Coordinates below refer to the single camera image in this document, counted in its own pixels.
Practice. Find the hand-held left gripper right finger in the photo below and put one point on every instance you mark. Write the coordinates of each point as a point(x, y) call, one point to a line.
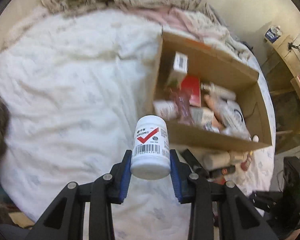
point(176, 180)

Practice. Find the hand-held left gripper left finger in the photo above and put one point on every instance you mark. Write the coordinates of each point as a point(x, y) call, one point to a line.
point(123, 178)

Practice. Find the white bottle red check mark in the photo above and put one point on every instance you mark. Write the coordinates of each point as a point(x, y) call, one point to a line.
point(150, 155)

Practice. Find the brown cardboard box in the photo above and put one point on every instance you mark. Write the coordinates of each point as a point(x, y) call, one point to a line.
point(215, 137)

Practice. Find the red cigarette box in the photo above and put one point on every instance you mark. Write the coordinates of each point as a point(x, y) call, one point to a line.
point(191, 90)

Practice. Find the beige paper roll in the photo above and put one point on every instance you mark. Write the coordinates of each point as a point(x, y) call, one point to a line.
point(215, 161)

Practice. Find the black cosmetic tube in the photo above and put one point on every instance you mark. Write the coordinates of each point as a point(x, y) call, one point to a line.
point(222, 172)

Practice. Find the red white small packet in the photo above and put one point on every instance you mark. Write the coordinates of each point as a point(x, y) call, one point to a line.
point(246, 161)

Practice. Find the white bottle red print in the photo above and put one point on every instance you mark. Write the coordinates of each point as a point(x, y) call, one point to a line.
point(165, 110)

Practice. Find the red patterned packet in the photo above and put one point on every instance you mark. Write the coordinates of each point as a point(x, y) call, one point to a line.
point(182, 105)

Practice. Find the white floral bedsheet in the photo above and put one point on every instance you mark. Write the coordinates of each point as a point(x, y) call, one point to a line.
point(65, 92)

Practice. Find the small white carton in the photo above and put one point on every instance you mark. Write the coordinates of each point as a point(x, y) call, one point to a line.
point(178, 65)

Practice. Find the wooden shelf unit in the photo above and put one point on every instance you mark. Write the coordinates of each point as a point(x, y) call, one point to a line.
point(287, 62)

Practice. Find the blue white package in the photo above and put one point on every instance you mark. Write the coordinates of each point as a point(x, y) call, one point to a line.
point(273, 33)

